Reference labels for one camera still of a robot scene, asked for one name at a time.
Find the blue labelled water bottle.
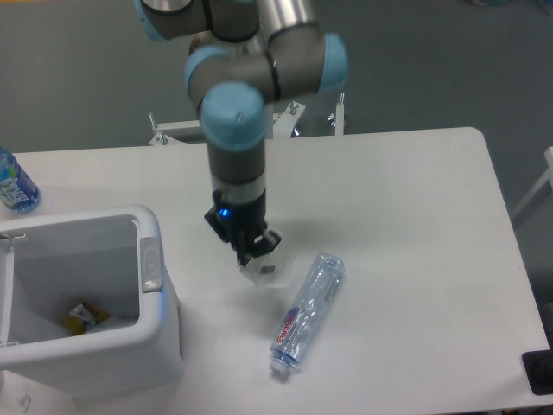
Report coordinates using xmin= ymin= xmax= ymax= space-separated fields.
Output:
xmin=1 ymin=148 xmax=41 ymax=214

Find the yellow wrapper in bin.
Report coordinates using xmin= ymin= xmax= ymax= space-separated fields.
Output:
xmin=65 ymin=303 xmax=111 ymax=335

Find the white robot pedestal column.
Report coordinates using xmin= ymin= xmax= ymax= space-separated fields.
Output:
xmin=188 ymin=32 xmax=277 ymax=142

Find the white paper trash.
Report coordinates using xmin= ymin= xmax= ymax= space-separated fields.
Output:
xmin=239 ymin=249 xmax=296 ymax=289

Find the white pedestal base frame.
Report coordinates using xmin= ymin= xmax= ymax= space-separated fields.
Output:
xmin=149 ymin=92 xmax=347 ymax=146

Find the clear crushed plastic bottle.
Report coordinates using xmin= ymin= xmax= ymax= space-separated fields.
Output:
xmin=270 ymin=252 xmax=345 ymax=380

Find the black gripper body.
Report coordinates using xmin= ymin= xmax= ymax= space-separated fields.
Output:
xmin=204 ymin=190 xmax=267 ymax=252

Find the white frame at right edge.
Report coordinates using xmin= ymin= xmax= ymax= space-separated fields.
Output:
xmin=511 ymin=147 xmax=552 ymax=229

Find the black clamp at table edge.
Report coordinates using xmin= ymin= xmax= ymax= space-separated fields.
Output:
xmin=522 ymin=349 xmax=553 ymax=396

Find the white plastic trash can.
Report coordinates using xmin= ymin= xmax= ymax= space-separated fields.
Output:
xmin=1 ymin=205 xmax=184 ymax=395

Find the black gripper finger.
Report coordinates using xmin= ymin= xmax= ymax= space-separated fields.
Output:
xmin=253 ymin=229 xmax=282 ymax=258
xmin=237 ymin=241 xmax=258 ymax=266

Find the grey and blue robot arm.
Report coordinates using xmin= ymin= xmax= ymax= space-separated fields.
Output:
xmin=135 ymin=1 xmax=349 ymax=266

